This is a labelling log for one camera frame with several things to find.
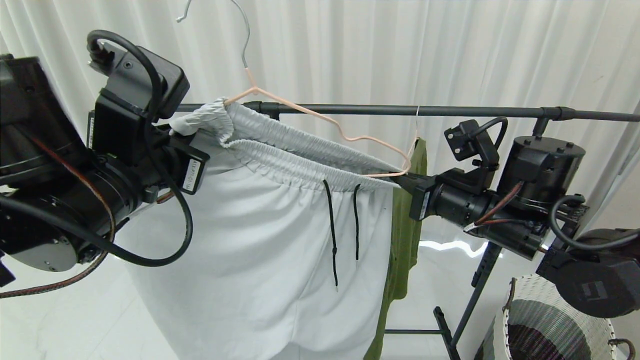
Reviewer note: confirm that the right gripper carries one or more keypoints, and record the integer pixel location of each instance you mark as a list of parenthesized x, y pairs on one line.
[(475, 210)]

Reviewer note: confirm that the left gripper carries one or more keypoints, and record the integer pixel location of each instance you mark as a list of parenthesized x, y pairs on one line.
[(75, 220)]

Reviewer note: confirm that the green printed shirt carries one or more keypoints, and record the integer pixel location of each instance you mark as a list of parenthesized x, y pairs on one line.
[(402, 235)]

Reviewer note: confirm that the pink clothes hanger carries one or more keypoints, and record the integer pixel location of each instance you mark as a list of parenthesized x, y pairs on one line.
[(417, 120), (255, 91)]

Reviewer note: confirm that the pale grey garment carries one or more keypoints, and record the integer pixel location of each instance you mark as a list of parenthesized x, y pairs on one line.
[(250, 275)]

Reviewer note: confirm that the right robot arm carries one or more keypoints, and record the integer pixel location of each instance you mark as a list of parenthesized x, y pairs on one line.
[(540, 170)]

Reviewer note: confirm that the black clothes rack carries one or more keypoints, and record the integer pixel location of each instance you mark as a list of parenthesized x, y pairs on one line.
[(475, 111)]

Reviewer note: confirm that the white laundry basket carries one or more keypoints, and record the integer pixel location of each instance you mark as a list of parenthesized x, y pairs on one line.
[(550, 295)]

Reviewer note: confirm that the white curtain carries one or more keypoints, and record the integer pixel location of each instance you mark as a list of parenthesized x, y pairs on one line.
[(400, 50)]

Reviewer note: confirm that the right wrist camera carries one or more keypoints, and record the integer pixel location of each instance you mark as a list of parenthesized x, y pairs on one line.
[(460, 137)]

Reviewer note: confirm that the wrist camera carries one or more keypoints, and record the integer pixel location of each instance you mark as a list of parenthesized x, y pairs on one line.
[(460, 137), (150, 80)]

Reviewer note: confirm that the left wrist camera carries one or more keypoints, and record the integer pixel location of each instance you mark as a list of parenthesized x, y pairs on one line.
[(150, 80)]

